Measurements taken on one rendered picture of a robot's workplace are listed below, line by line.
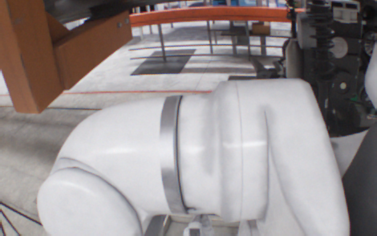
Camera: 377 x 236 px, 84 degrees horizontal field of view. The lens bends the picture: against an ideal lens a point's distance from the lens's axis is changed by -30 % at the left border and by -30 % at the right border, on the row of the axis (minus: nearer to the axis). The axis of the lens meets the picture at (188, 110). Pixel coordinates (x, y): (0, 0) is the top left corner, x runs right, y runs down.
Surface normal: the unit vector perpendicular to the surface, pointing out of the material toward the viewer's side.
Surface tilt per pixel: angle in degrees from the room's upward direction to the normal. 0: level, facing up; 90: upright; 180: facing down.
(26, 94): 90
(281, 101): 13
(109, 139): 30
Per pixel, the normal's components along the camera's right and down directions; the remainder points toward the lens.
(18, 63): -0.25, 0.51
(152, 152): -0.15, -0.29
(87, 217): -0.03, 0.02
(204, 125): -0.14, -0.48
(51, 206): -0.25, 0.07
